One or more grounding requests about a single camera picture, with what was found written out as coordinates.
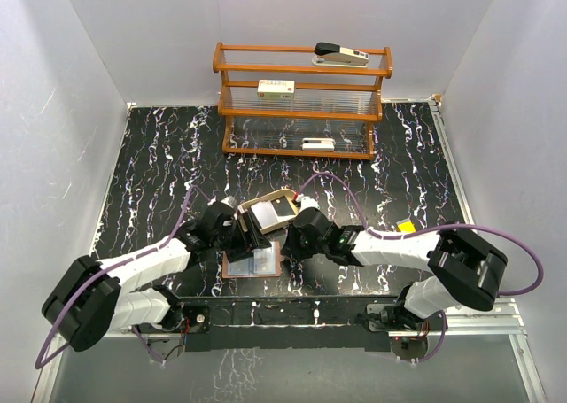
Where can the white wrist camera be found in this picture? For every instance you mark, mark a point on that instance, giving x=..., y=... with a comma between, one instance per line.
x=230, y=202
x=303, y=202

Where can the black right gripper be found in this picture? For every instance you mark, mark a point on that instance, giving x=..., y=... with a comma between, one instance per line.
x=291, y=248

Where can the beige wooden tray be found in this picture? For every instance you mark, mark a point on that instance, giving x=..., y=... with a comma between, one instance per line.
x=289, y=194

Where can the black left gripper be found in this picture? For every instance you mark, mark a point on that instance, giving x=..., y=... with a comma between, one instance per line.
x=249, y=240

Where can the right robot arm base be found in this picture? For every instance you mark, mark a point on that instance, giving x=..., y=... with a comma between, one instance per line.
x=394, y=323

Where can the stack of credit cards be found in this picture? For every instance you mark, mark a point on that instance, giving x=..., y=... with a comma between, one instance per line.
x=271, y=213

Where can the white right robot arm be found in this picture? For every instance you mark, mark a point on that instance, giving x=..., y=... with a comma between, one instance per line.
x=466, y=270

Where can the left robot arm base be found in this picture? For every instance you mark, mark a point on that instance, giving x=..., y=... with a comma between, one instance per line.
x=170, y=337

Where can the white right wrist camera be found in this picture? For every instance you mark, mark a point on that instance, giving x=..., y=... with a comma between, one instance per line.
x=303, y=202

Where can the white VIP credit card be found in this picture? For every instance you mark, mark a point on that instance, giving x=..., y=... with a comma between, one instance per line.
x=239, y=268

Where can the pink leather card holder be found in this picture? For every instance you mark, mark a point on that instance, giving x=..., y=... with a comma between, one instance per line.
x=275, y=246

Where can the black and white stapler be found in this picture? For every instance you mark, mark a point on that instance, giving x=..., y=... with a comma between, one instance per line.
x=331, y=54

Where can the orange wooden shelf rack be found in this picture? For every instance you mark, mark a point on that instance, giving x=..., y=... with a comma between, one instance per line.
x=342, y=103

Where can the small white stapler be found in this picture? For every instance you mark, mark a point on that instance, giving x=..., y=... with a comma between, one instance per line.
x=313, y=144

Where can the yellow and grey sharpener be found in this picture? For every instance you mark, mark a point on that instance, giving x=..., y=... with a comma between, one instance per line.
x=406, y=226

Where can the white staples box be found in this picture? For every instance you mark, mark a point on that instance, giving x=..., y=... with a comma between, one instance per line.
x=276, y=89

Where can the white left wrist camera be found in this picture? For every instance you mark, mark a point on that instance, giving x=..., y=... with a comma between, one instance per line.
x=230, y=202

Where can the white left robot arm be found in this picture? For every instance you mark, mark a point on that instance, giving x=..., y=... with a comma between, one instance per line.
x=96, y=296

